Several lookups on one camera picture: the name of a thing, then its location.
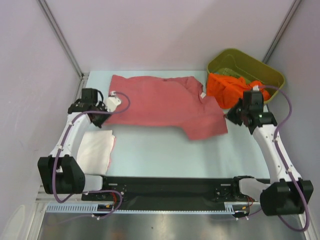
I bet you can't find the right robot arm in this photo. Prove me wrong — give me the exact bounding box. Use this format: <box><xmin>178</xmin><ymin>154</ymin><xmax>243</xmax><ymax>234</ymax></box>
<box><xmin>226</xmin><ymin>90</ymin><xmax>314</xmax><ymax>216</ymax></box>

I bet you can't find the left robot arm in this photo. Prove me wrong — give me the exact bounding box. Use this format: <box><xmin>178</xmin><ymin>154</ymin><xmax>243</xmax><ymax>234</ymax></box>
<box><xmin>37</xmin><ymin>88</ymin><xmax>111</xmax><ymax>200</ymax></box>

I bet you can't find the folded white t shirt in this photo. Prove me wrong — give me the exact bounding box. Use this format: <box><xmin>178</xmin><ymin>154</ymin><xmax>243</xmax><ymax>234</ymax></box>
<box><xmin>76</xmin><ymin>130</ymin><xmax>116</xmax><ymax>176</ymax></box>

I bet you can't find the pink t shirt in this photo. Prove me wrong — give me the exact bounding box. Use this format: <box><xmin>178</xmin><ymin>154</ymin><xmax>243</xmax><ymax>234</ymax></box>
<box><xmin>105</xmin><ymin>75</ymin><xmax>228</xmax><ymax>141</ymax></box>

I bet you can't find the orange t shirt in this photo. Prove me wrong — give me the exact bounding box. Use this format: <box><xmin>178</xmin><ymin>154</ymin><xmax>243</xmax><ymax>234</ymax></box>
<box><xmin>206</xmin><ymin>73</ymin><xmax>271</xmax><ymax>109</ymax></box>

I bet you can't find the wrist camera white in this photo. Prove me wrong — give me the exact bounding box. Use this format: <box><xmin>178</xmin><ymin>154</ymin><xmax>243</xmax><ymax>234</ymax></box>
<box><xmin>104</xmin><ymin>91</ymin><xmax>122</xmax><ymax>112</ymax></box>
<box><xmin>252</xmin><ymin>85</ymin><xmax>260</xmax><ymax>91</ymax></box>

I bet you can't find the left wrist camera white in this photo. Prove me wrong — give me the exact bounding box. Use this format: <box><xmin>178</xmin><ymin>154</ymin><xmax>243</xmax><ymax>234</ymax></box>
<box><xmin>104</xmin><ymin>91</ymin><xmax>122</xmax><ymax>112</ymax></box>

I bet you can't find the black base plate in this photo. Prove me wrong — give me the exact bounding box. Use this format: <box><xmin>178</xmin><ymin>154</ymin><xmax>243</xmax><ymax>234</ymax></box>
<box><xmin>81</xmin><ymin>176</ymin><xmax>259</xmax><ymax>212</ymax></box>

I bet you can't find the olive green plastic bin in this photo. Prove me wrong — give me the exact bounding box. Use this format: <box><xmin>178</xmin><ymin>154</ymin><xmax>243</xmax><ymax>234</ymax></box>
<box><xmin>207</xmin><ymin>48</ymin><xmax>285</xmax><ymax>89</ymax></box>

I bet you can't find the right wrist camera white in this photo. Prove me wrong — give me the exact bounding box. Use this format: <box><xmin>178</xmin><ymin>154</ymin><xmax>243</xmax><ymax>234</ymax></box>
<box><xmin>252</xmin><ymin>85</ymin><xmax>260</xmax><ymax>91</ymax></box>

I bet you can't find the white slotted cable duct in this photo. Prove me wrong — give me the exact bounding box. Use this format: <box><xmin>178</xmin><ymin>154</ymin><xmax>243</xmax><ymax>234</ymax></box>
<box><xmin>46</xmin><ymin>203</ymin><xmax>249</xmax><ymax>215</ymax></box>

